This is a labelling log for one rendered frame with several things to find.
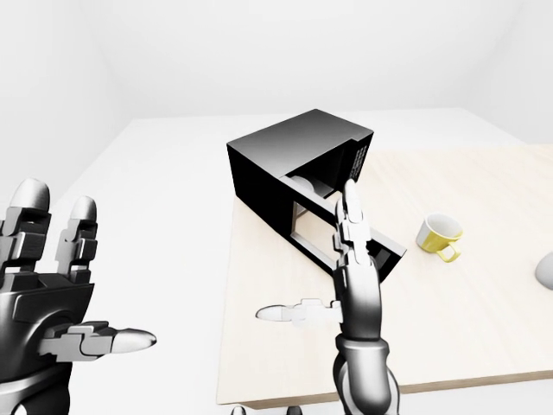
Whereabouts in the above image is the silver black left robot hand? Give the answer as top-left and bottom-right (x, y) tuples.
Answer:
(0, 177), (158, 384)

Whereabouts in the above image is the white microwave turntable plate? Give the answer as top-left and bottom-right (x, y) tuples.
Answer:
(288, 174), (334, 199)

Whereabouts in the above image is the black microwave door with window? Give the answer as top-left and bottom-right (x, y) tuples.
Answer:
(276, 171), (408, 284)

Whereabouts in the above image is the black microwave body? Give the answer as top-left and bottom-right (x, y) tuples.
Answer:
(226, 108), (375, 239)

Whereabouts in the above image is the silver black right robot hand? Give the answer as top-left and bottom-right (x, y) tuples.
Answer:
(255, 178), (385, 343)

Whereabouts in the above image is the yellow mug with white inside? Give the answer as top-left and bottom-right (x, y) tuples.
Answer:
(415, 212), (465, 264)

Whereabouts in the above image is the grey rounded object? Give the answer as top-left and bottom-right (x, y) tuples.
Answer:
(534, 252), (553, 291)

